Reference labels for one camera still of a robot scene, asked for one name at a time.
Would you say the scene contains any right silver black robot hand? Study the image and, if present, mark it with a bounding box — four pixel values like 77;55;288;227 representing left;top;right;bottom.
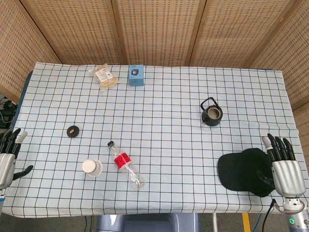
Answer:
256;132;308;198

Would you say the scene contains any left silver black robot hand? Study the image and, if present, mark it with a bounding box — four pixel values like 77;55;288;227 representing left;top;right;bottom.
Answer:
0;128;34;190

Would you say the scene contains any black kettle lid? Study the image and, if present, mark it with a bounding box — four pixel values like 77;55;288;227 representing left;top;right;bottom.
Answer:
67;125;81;139

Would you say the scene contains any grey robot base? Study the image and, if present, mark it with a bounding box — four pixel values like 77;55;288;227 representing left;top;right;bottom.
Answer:
96;212;201;232

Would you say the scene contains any black kettle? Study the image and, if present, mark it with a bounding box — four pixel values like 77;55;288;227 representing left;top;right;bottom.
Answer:
200;97;223;127

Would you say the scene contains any black baseball cap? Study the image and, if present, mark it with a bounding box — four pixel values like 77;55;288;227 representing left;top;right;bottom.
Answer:
218;147;276;198

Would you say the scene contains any white paper cup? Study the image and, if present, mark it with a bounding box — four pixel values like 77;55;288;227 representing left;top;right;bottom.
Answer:
82;159;104;178

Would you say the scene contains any empty clear plastic cola bottle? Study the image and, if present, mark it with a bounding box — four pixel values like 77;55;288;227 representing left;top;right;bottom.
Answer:
107;141;146;191

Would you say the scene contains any blue checked tablecloth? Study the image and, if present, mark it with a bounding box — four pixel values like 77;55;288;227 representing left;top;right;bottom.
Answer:
0;61;309;219

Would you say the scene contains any clear snack bag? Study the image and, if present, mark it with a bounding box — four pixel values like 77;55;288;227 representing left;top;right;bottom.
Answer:
87;63;121;92

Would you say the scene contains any small blue cardboard box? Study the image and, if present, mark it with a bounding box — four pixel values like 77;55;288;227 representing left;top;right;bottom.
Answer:
128;64;145;87

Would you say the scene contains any woven bamboo folding screen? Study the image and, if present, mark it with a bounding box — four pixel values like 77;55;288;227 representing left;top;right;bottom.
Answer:
0;0;309;136

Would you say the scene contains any black robot hand cable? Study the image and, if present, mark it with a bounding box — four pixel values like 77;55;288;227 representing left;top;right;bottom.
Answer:
262;198;285;232

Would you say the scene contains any black cables and equipment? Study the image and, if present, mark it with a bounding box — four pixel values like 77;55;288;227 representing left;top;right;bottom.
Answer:
0;95;19;129

